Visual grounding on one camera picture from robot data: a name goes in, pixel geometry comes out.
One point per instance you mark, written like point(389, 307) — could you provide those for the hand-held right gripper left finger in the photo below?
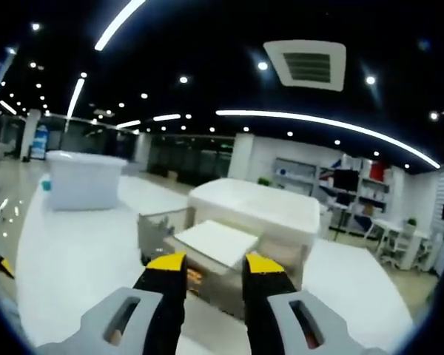
point(163, 296)

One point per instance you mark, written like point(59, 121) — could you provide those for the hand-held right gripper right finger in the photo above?
point(262, 299)

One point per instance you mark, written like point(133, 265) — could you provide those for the white box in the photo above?
point(218, 240)

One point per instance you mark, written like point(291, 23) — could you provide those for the white plastic drawer cabinet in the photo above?
point(274, 214)

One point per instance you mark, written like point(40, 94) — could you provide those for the white desk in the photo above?
point(77, 266)

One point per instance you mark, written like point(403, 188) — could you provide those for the translucent white storage bin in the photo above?
point(83, 181)

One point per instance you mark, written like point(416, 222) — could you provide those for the potted plant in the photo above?
point(411, 222)
point(264, 181)

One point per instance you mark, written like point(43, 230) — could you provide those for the blue standing banner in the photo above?
point(40, 142)

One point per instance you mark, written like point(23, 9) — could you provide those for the storage shelving unit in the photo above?
point(340, 185)

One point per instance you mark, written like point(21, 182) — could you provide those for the white cube shelf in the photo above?
point(403, 244)

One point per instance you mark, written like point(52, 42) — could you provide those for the curved ceiling light strip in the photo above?
point(336, 124)

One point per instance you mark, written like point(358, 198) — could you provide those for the ceiling air conditioner vent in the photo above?
point(307, 64)

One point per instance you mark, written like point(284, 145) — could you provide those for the straight ceiling light strip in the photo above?
point(116, 24)

